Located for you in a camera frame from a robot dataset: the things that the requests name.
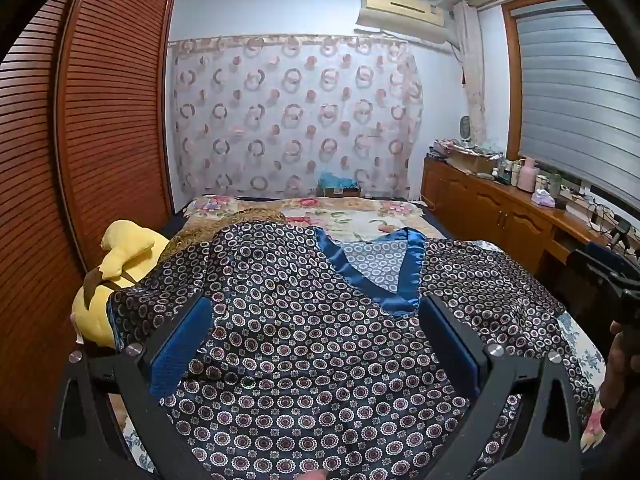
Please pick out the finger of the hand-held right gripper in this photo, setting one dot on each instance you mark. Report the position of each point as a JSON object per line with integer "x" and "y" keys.
{"x": 595, "y": 260}

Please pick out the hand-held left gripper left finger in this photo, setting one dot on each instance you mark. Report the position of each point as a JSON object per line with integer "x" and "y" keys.
{"x": 177, "y": 345}

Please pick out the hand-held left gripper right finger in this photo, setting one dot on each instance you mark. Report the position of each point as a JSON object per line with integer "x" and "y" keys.
{"x": 452, "y": 345}

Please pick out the dark circle-patterned satin shirt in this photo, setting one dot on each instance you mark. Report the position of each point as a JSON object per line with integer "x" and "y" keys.
{"x": 310, "y": 360}

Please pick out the person's right hand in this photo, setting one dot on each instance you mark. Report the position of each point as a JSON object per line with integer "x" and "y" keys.
{"x": 622, "y": 365}

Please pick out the purple tissue pack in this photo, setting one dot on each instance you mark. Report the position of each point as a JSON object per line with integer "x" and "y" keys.
{"x": 542, "y": 199}

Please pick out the green bottle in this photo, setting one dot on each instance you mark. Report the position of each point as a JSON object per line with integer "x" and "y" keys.
{"x": 555, "y": 185}

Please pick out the pink thermos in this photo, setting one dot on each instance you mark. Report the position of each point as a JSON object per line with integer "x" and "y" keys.
{"x": 527, "y": 175}

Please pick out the yellow plush toy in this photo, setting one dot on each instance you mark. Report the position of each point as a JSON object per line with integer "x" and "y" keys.
{"x": 125, "y": 250}

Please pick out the bed with dark blue sheet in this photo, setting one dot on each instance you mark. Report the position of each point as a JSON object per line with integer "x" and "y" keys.
{"x": 436, "y": 222}

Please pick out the wooden sideboard cabinet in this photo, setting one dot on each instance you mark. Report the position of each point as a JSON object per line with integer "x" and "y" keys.
{"x": 480, "y": 205}

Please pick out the open cardboard box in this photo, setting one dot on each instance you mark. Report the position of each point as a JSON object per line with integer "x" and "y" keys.
{"x": 470, "y": 162}

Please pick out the floral blanket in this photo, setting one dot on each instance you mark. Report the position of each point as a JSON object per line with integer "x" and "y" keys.
{"x": 350, "y": 217}

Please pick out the grey window blind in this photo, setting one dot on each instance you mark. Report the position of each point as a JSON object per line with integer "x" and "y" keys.
{"x": 575, "y": 85}

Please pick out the small white fan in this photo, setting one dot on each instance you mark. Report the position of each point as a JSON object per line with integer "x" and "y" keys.
{"x": 466, "y": 127}

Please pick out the small brown cardboard box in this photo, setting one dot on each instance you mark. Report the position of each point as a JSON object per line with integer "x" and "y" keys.
{"x": 345, "y": 192}

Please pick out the pile of folded cloths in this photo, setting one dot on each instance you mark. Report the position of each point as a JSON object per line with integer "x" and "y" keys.
{"x": 445, "y": 147}

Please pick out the crumpled blue cloth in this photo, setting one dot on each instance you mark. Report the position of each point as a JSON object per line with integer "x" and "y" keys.
{"x": 336, "y": 180}

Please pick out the beige tied curtain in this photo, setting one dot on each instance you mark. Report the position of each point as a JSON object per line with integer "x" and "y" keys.
{"x": 472, "y": 75}

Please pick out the wooden louvered wardrobe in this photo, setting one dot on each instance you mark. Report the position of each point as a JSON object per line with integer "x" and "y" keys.
{"x": 100, "y": 110}

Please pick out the sheer circle-patterned curtain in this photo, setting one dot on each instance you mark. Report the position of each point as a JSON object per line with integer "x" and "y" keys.
{"x": 300, "y": 110}

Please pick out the white wall air conditioner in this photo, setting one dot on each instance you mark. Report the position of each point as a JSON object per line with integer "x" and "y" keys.
{"x": 400, "y": 12}

